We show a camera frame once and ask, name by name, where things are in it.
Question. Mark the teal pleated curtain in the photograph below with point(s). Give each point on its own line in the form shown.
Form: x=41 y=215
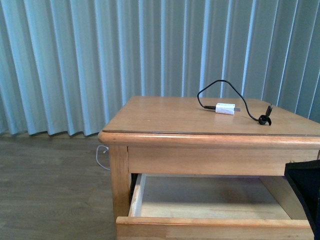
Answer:
x=70 y=65

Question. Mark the white charger adapter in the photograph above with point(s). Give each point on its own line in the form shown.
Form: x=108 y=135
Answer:
x=226 y=108

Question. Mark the wooden nightstand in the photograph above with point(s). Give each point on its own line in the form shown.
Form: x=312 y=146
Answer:
x=175 y=135

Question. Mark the wooden top drawer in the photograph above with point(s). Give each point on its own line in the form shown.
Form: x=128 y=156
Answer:
x=214 y=207

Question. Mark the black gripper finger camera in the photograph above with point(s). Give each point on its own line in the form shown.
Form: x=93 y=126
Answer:
x=304 y=179

